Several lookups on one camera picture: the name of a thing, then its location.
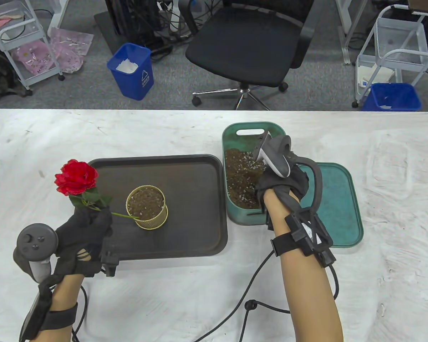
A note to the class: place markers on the yellow ribbed flower pot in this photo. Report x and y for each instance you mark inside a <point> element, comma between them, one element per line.
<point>149,224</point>

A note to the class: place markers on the black office chair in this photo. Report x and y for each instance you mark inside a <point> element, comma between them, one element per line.
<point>242,50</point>

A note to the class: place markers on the pink plastic bag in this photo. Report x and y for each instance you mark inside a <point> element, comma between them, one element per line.
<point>71,50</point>
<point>34,57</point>

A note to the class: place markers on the blue waste bin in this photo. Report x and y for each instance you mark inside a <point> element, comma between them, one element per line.
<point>392,98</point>
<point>132,80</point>

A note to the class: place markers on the green plastic bin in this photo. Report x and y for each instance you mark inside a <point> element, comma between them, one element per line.
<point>235,140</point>

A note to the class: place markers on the black computer tower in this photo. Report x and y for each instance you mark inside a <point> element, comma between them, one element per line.
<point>132,17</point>

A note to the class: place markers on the person's right hand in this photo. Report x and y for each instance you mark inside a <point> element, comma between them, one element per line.
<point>281,180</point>

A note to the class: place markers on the black floor mat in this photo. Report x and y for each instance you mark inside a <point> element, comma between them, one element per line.
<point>105,32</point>

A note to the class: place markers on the white crumpled paper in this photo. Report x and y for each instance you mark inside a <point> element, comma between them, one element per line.
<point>126,67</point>

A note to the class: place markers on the person's right forearm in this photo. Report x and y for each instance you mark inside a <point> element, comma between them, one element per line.
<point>306,292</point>

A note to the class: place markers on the person's left forearm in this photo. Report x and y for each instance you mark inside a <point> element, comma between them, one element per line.
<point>66,292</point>

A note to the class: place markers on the dark brown plastic tray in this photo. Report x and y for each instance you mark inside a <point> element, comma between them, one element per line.
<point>192,199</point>

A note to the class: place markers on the red artificial rose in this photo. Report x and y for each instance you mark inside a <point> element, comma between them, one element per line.
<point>75,176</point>

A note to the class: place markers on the brown potting mix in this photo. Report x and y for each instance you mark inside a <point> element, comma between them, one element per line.
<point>146,203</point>
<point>240,174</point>

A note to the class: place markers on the green plastic bin lid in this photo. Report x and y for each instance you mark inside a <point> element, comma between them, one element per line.
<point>340,206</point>

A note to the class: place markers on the person's left hand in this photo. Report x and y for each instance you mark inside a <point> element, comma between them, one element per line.
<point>82,233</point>

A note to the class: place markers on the grey handheld controller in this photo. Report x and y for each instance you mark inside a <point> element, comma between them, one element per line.
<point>276,156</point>
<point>34,240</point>

